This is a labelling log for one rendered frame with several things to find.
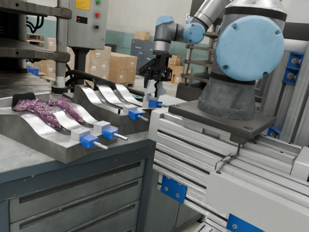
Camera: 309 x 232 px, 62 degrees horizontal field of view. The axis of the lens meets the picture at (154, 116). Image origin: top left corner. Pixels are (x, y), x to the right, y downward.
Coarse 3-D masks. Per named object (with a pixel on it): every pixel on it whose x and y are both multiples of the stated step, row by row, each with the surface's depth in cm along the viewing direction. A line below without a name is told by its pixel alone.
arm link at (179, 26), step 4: (180, 24) 109; (176, 28) 108; (180, 28) 108; (176, 32) 108; (180, 32) 106; (176, 36) 109; (180, 36) 106; (176, 40) 110; (180, 40) 110; (196, 44) 112
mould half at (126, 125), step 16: (64, 96) 134; (80, 96) 122; (96, 96) 121; (112, 96) 127; (128, 96) 134; (96, 112) 114; (112, 112) 106; (144, 112) 111; (128, 128) 107; (144, 128) 114
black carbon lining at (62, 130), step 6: (12, 96) 98; (18, 96) 102; (24, 96) 105; (30, 96) 106; (12, 102) 99; (12, 108) 96; (84, 120) 99; (84, 126) 95; (90, 126) 97; (60, 132) 87; (66, 132) 88
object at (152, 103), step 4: (144, 96) 114; (144, 100) 114; (148, 100) 112; (152, 100) 111; (156, 100) 116; (144, 104) 114; (148, 104) 112; (152, 104) 111; (156, 104) 110; (160, 104) 110; (164, 104) 109; (148, 108) 113; (152, 108) 115
